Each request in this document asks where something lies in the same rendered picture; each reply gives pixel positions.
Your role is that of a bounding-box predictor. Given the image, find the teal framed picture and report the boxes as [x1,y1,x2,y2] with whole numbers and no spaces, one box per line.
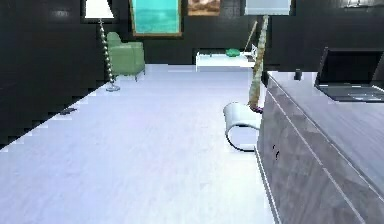
[128,0,184,37]

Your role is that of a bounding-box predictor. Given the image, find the white curved chair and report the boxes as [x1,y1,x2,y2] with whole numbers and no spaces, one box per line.
[222,101,264,153]

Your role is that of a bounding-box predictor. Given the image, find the pale grey framed picture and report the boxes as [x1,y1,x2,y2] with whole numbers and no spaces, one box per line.
[244,0,293,16]

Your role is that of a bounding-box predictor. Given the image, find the white low table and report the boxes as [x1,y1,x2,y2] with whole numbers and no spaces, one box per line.
[195,51,257,72]

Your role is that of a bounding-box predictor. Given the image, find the green armchair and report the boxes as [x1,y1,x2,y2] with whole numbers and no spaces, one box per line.
[106,31,147,82]

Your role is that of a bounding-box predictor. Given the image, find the thin tan leaning stick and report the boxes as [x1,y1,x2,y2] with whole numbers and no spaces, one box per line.
[243,20,259,54]

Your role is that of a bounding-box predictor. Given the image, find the beaded floor lamp white shade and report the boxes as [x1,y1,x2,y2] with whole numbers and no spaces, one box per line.
[84,0,121,93]

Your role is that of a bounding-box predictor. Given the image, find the brown framed picture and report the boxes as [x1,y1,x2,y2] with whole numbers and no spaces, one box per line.
[187,0,222,17]

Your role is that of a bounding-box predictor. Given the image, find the grey wooden sideboard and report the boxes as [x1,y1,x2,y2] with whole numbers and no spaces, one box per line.
[254,70,384,224]

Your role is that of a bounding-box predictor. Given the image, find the black open laptop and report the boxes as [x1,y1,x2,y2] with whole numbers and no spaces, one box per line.
[314,47,384,103]

